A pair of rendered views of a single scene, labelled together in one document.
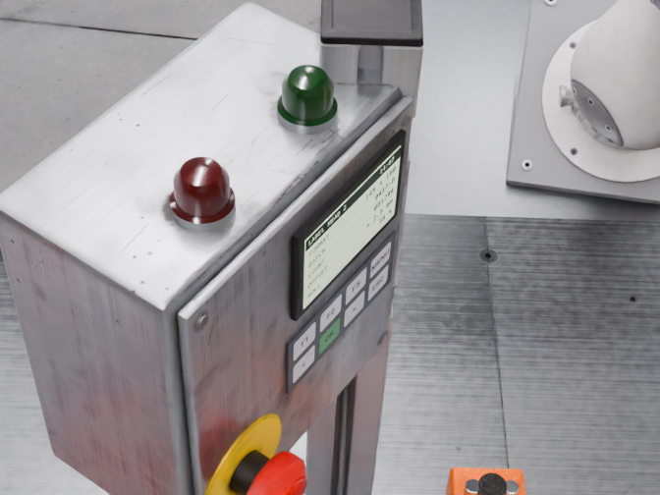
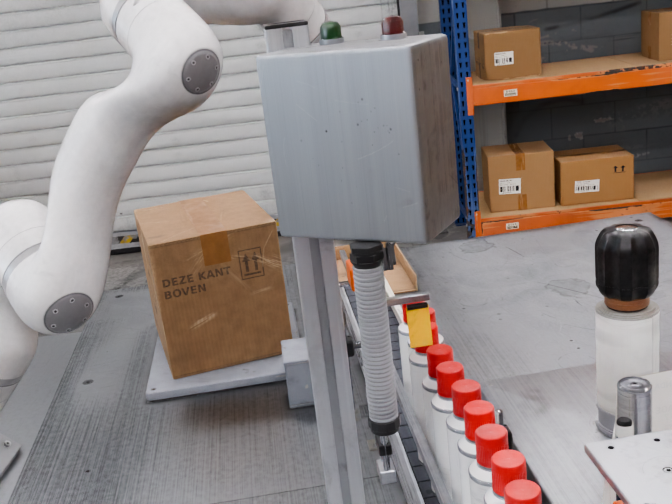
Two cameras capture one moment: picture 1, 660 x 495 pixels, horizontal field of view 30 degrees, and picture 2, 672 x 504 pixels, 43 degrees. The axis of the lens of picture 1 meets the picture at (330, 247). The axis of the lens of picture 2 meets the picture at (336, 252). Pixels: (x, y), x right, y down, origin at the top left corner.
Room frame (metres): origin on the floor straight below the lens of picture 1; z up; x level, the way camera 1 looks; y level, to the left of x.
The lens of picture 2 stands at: (0.47, 0.91, 1.54)
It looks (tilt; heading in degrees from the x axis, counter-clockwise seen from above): 18 degrees down; 267
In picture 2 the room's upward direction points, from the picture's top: 7 degrees counter-clockwise
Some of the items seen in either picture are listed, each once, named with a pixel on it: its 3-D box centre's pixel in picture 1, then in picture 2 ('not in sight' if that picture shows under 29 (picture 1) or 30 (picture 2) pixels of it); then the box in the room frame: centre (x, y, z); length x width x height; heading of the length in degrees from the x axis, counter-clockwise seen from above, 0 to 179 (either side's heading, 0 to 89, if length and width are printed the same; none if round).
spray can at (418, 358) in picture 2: not in sight; (431, 394); (0.30, -0.13, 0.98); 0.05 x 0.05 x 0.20
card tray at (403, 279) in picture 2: not in sight; (352, 270); (0.32, -1.06, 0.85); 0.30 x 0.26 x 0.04; 91
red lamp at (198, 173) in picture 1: (201, 188); (392, 26); (0.34, 0.05, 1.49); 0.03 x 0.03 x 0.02
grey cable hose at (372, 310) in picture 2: not in sight; (375, 340); (0.39, 0.11, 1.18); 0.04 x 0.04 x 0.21
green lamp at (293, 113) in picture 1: (307, 93); (330, 31); (0.39, 0.01, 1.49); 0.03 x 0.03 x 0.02
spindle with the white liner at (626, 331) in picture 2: not in sight; (627, 329); (0.02, -0.14, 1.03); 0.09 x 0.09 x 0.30
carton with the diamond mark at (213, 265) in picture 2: not in sight; (210, 277); (0.63, -0.75, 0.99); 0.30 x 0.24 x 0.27; 103
